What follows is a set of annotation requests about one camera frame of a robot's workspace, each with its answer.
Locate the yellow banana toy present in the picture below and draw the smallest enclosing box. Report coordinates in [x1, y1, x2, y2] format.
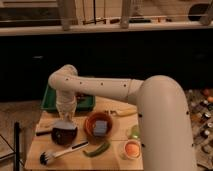
[104, 109, 137, 117]

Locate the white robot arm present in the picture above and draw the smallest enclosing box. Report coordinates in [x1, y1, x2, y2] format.
[48, 65, 197, 171]

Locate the clear cup with orange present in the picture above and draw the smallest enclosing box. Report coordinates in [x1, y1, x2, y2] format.
[121, 140, 141, 160]

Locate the green chili pepper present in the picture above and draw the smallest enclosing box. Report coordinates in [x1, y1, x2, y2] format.
[83, 141, 110, 157]

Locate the green cup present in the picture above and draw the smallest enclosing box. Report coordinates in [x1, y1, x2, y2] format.
[129, 125, 140, 139]

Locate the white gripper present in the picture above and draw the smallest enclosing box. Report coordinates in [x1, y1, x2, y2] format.
[56, 90, 77, 120]

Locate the blue sponge block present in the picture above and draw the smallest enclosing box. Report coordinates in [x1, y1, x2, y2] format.
[93, 120, 107, 136]

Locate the green tray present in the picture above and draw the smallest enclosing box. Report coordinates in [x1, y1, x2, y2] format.
[41, 85, 95, 112]

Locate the orange bowl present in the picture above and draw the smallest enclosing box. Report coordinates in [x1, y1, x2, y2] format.
[83, 112, 113, 141]

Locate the grey towel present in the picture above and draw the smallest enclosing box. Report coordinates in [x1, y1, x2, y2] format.
[53, 120, 76, 130]

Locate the black tripod stand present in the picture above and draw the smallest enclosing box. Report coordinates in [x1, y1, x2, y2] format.
[0, 122, 26, 171]

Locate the black handled knife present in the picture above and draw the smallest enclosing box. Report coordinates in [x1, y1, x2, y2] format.
[36, 130, 52, 136]

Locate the cluttered box of bottles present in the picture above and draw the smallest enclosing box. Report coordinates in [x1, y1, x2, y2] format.
[185, 89, 213, 171]

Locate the dark purple bowl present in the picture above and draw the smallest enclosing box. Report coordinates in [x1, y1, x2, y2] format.
[51, 126, 78, 146]

